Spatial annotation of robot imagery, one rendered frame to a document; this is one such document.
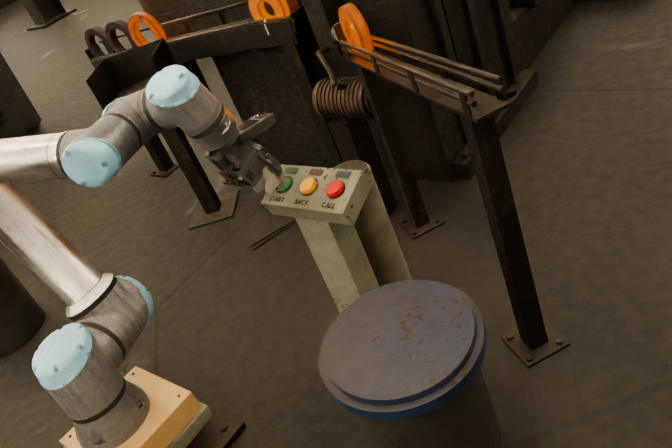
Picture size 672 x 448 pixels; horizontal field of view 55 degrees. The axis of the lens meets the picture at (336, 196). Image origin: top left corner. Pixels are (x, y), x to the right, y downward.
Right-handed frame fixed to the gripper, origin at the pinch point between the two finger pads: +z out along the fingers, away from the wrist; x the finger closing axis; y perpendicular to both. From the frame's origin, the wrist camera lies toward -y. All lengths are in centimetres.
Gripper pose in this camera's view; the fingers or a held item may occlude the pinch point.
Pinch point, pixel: (280, 180)
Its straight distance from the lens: 146.2
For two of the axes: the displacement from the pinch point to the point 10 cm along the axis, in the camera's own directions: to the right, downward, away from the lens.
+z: 5.0, 5.3, 6.8
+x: 7.7, 0.8, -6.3
